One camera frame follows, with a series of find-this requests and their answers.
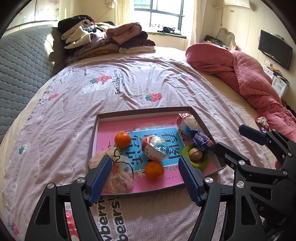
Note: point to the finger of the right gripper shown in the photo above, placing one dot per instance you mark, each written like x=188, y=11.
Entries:
x=281, y=146
x=238, y=157

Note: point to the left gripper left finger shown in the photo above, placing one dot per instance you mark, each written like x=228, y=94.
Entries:
x=49, y=221

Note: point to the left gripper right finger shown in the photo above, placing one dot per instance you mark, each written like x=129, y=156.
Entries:
x=225, y=209

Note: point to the blue candy packet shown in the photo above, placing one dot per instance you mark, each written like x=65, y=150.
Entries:
x=202, y=141

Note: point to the red white snack bag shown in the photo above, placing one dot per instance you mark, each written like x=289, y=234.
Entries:
x=185, y=123
x=154, y=147

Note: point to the orange tangerine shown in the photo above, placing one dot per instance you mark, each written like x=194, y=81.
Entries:
x=153, y=170
x=122, y=140

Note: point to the red white wrapped candy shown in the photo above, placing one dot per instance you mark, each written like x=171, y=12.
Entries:
x=262, y=123

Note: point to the brown walnut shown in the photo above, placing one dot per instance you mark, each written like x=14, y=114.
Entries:
x=195, y=154

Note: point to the white drawer cabinet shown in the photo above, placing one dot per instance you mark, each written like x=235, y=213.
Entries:
x=279, y=83

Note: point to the pink quilted blanket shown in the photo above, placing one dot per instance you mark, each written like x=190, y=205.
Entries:
x=245, y=75

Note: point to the strawberry print bed sheet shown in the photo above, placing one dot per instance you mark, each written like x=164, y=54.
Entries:
x=52, y=144

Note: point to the pink blue children's book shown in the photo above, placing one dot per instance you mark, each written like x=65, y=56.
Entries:
x=145, y=151

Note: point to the shallow grey cardboard tray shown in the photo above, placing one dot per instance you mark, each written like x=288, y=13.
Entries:
x=141, y=123

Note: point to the cluttered dressing table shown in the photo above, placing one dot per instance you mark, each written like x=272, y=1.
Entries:
x=224, y=39

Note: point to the cream curtain right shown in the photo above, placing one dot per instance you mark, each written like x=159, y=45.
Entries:
x=196, y=13

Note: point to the cream curtain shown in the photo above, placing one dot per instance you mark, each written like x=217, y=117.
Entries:
x=121, y=10
x=196, y=13

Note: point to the clothes on window sill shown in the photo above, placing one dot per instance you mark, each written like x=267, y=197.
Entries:
x=167, y=30

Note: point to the grey quilted headboard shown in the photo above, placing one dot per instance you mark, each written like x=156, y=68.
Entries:
x=29, y=58

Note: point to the pile of folded clothes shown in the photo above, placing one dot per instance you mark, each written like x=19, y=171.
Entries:
x=83, y=38

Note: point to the cream curtain left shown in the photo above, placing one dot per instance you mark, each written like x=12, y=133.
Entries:
x=121, y=10

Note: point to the sheer drawstring pouch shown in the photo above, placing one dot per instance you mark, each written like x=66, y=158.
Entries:
x=121, y=178

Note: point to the black wall television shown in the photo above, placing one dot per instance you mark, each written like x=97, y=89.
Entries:
x=276, y=48

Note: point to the white wall air conditioner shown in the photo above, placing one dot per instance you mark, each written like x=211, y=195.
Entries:
x=247, y=4

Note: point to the window with dark frame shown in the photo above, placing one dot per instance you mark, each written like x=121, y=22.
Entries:
x=159, y=13

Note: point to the blossom painted wall panel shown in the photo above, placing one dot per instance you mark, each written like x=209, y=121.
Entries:
x=40, y=10

